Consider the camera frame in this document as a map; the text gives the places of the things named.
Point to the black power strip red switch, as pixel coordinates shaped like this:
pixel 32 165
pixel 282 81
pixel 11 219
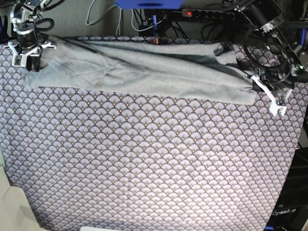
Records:
pixel 207 15

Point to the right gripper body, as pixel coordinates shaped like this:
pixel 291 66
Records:
pixel 27 42

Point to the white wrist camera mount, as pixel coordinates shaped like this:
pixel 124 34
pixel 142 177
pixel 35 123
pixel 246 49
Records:
pixel 276 107
pixel 20 58

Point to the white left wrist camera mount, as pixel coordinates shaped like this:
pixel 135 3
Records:
pixel 276 107

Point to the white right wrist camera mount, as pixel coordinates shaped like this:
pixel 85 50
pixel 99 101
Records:
pixel 20 58

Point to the red black table clamp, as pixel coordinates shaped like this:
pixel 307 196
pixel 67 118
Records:
pixel 155 29

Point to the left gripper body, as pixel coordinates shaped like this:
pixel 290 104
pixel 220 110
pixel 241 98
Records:
pixel 283 80

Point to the grey T-shirt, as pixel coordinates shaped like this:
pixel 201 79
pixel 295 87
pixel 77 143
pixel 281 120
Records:
pixel 175 70

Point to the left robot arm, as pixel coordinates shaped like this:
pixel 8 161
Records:
pixel 282 26

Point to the patterned fan-print tablecloth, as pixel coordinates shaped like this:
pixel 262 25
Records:
pixel 134 162

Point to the black OpenArm box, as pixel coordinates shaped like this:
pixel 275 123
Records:
pixel 291 210

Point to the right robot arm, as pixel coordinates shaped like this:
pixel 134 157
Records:
pixel 30 29

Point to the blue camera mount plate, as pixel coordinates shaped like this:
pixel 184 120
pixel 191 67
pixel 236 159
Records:
pixel 149 4

